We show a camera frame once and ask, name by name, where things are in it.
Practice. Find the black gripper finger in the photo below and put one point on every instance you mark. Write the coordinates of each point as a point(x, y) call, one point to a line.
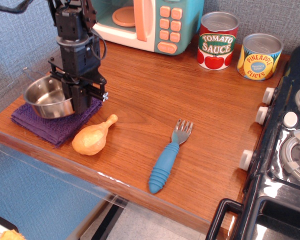
point(81, 101)
point(66, 91)

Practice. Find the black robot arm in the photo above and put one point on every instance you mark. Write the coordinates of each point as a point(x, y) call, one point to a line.
point(73, 19)

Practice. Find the pineapple slices can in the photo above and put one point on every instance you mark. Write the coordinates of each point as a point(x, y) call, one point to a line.
point(259, 56)

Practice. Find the folded purple cloth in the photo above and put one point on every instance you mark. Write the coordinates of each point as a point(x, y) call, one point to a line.
point(55, 131)

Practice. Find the orange furry object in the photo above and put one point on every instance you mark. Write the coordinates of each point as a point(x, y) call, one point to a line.
point(11, 235)

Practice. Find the blue handled metal fork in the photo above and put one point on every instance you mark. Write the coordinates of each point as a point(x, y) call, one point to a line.
point(163, 166)

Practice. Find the black toy stove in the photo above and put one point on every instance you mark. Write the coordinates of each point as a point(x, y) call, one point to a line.
point(270, 209)

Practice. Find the toy chicken drumstick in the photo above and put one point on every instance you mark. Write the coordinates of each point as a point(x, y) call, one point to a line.
point(92, 139)

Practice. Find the small stainless steel pot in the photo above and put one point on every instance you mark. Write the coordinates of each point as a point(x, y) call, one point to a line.
point(46, 96)

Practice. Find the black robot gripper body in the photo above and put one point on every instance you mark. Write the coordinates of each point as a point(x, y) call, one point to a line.
point(78, 64)

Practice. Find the tomato sauce can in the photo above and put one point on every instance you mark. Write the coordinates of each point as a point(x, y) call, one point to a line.
point(217, 38)

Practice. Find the teal toy microwave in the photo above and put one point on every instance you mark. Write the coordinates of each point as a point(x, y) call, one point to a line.
point(159, 26)

